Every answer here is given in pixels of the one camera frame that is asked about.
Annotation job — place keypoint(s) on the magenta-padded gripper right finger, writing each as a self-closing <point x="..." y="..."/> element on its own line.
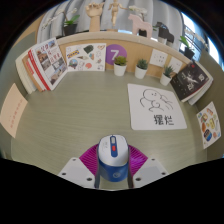
<point x="150" y="170"/>

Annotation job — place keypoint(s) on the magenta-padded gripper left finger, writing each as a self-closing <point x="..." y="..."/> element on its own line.
<point x="75" y="170"/>

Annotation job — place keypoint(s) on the blue and white computer mouse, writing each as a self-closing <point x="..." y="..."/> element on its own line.
<point x="112" y="160"/>

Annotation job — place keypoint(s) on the white mouse pad with drawing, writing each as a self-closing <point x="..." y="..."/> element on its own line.
<point x="156" y="106"/>

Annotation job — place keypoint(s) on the colourful food sticker card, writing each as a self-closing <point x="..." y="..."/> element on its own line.
<point x="209" y="125"/>

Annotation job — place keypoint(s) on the beige paper card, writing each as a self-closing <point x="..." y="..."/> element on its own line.
<point x="12" y="110"/>

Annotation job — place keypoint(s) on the small succulent in white pot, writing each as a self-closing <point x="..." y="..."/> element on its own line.
<point x="165" y="80"/>
<point x="120" y="70"/>
<point x="140" y="72"/>

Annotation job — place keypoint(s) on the brown book beside magazine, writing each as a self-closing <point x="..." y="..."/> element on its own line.
<point x="30" y="75"/>

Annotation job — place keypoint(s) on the red and white magazine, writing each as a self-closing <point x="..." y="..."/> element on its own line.
<point x="50" y="63"/>

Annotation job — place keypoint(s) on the white book beside magazine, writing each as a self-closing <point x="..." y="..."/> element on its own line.
<point x="21" y="71"/>

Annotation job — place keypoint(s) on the white illustrated sticker card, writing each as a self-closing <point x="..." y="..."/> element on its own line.
<point x="85" y="57"/>

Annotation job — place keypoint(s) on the wooden desk shelf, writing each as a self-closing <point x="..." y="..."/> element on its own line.
<point x="136" y="50"/>

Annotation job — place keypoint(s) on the purple round sign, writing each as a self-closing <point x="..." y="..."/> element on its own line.
<point x="111" y="50"/>

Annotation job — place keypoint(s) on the dark horse figurine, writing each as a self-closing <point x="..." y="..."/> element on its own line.
<point x="164" y="32"/>

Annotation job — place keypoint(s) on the pink horse figurine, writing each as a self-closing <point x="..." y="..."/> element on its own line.
<point x="140" y="25"/>

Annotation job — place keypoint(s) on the dark framed window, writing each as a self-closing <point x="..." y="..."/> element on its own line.
<point x="200" y="30"/>

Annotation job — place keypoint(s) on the wooden hand model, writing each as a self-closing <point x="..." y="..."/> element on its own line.
<point x="95" y="18"/>

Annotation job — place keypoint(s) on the grey curtain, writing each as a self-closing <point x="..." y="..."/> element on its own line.
<point x="160" y="13"/>

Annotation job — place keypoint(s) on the wooden mannequin figure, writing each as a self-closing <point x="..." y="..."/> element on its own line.
<point x="115" y="11"/>

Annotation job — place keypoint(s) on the white wall socket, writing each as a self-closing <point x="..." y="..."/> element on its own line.
<point x="158" y="58"/>
<point x="175" y="65"/>

